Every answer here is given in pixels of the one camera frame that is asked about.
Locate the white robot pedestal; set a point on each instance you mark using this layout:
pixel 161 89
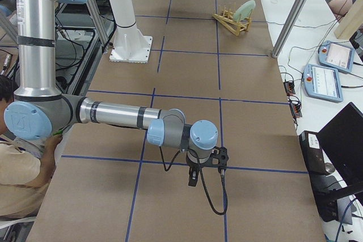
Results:
pixel 129 44

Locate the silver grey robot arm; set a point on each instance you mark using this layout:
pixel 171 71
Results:
pixel 40 109

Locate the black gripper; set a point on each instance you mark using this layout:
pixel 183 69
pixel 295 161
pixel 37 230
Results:
pixel 193 166

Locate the lower teach pendant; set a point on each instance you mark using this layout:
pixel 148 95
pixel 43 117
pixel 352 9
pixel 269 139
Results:
pixel 322 82

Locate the person in beige shirt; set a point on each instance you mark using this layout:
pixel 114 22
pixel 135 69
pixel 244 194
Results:
pixel 26 171

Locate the upper teach pendant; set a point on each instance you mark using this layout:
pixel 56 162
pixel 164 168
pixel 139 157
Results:
pixel 336 55

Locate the aluminium frame post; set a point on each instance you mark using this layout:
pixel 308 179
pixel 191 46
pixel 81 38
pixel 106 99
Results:
pixel 288 26

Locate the pale green plate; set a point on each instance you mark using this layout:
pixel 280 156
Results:
pixel 244 11

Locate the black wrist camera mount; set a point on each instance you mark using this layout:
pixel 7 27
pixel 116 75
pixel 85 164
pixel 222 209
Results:
pixel 219 159

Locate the upper orange black adapter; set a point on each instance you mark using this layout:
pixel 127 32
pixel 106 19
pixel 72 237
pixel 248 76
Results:
pixel 289 87

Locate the teach pendant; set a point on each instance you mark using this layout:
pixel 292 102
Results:
pixel 336 55
pixel 322 82

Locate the wooden dish rack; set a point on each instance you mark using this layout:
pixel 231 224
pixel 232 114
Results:
pixel 236 28

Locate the lower orange black adapter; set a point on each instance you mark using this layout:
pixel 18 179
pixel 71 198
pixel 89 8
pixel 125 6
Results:
pixel 295 107

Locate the wooden board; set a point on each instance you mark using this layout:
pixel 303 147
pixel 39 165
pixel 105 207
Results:
pixel 350 22

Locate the black monitor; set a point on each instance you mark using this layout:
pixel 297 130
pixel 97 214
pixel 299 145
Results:
pixel 341 140

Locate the black computer box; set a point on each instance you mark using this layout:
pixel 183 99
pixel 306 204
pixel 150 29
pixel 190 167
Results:
pixel 330 197

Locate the orange black adapter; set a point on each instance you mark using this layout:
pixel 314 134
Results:
pixel 295 107
pixel 289 87

